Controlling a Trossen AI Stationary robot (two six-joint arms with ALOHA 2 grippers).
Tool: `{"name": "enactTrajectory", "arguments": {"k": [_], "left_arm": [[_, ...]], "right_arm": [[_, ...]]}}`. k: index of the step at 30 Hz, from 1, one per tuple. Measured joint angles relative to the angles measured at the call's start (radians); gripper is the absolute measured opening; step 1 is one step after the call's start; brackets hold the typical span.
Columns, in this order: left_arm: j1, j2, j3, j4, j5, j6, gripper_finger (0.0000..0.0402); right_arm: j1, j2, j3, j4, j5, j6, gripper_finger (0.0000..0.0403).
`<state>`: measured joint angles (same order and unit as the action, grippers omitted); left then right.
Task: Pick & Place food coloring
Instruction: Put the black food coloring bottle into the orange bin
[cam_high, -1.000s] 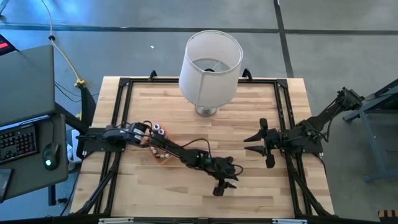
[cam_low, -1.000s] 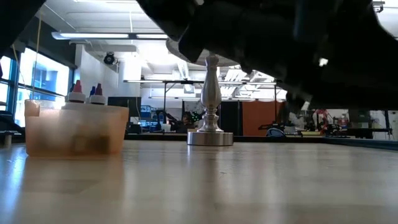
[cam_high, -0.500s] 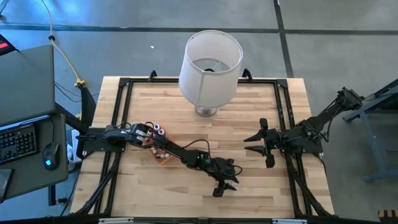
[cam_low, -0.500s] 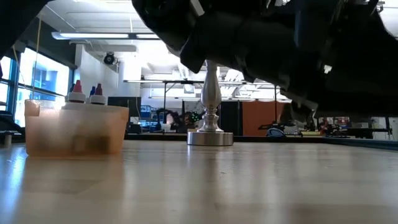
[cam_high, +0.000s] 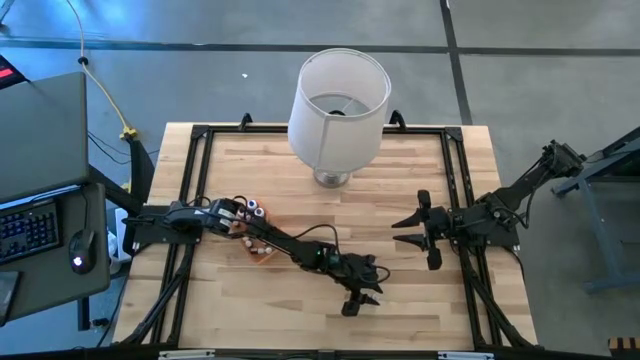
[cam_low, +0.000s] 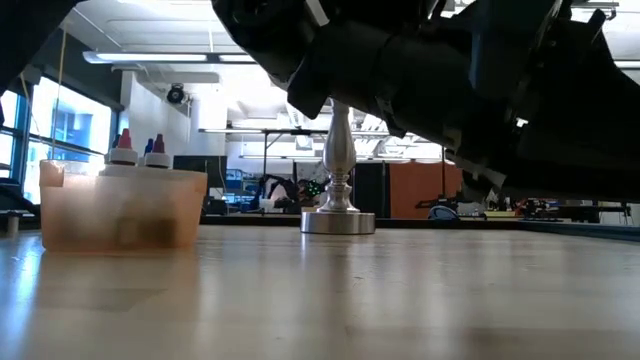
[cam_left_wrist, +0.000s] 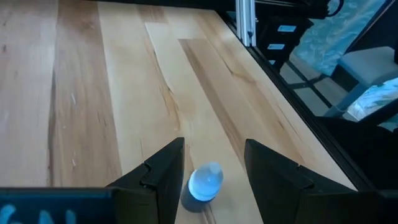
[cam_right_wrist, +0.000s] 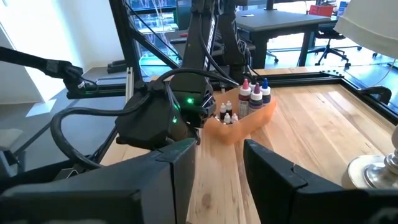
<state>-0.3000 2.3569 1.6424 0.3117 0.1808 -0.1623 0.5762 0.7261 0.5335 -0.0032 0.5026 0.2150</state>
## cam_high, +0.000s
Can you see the dark tablet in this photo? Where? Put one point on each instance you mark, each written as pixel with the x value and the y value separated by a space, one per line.
pixel 7 300

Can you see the wooden block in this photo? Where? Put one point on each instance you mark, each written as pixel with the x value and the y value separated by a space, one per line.
pixel 625 345

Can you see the black computer mouse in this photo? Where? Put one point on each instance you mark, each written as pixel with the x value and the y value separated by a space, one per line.
pixel 82 247

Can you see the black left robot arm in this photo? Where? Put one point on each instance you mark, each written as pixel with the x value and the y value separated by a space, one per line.
pixel 280 240

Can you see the backlit black keyboard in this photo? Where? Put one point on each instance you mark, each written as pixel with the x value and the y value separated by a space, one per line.
pixel 25 232

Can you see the orange plastic tray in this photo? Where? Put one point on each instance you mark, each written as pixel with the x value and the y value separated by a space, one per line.
pixel 260 257

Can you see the black aluminium table frame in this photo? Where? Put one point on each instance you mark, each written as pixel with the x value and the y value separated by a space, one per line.
pixel 230 130

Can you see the grey laptop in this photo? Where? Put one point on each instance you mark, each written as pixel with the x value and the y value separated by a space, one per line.
pixel 40 135

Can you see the silver metal bracket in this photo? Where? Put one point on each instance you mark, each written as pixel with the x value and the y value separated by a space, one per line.
pixel 185 355
pixel 465 356

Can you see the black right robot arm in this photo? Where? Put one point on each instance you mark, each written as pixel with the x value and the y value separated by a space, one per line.
pixel 500 205

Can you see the white shade silver table lamp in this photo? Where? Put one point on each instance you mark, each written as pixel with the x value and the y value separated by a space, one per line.
pixel 332 145

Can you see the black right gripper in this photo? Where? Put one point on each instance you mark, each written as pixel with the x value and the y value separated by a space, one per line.
pixel 437 223

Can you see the black device red light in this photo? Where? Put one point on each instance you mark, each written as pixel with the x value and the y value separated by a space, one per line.
pixel 7 74

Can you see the grey desk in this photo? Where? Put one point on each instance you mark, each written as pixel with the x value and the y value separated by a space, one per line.
pixel 95 280

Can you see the blue-grey metal stand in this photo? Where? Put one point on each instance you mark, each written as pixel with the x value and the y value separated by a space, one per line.
pixel 597 230

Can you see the black table clamp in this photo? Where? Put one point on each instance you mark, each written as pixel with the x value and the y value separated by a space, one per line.
pixel 397 121
pixel 245 122

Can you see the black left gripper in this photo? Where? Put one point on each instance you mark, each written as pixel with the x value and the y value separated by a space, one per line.
pixel 355 277

